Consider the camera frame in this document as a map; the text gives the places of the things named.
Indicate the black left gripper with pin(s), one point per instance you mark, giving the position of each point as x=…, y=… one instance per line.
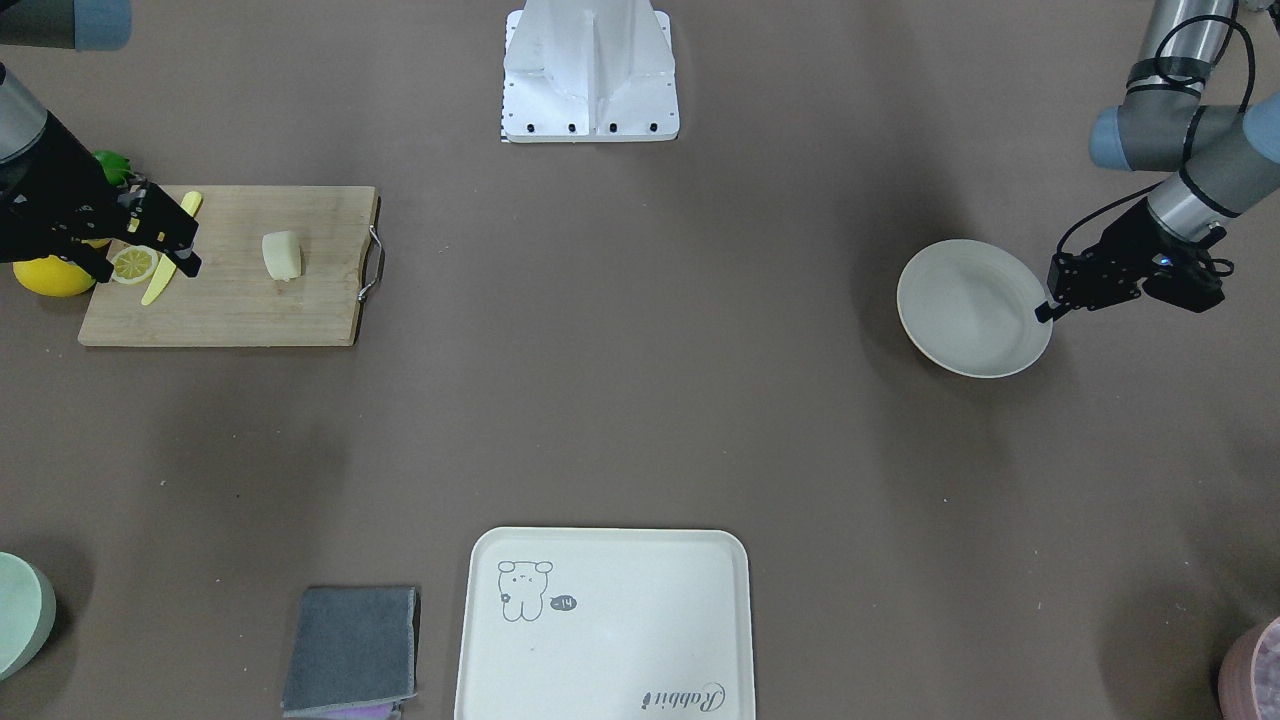
x=1130, y=238

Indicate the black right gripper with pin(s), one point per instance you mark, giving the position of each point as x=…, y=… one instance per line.
x=52, y=172

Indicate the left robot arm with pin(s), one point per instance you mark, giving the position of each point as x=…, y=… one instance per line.
x=1188, y=111

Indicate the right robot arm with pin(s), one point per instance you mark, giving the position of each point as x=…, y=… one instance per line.
x=71, y=25

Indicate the cream rabbit tray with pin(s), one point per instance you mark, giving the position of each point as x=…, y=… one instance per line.
x=607, y=623

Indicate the yellow plastic knife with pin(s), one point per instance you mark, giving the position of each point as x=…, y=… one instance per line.
x=166, y=269

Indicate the lemon half slice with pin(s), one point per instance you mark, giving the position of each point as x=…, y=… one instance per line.
x=134, y=264

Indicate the white round plate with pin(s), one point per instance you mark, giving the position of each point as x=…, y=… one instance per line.
x=970, y=307

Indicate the wooden cutting board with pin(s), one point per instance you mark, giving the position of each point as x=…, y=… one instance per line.
x=233, y=302

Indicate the whole yellow lemon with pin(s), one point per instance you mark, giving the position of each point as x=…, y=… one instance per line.
x=53, y=277

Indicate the mint green bowl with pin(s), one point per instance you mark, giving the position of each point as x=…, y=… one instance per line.
x=28, y=611

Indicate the grey folded cloth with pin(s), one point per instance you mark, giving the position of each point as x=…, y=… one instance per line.
x=354, y=653

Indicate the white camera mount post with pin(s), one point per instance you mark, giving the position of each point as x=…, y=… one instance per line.
x=589, y=72

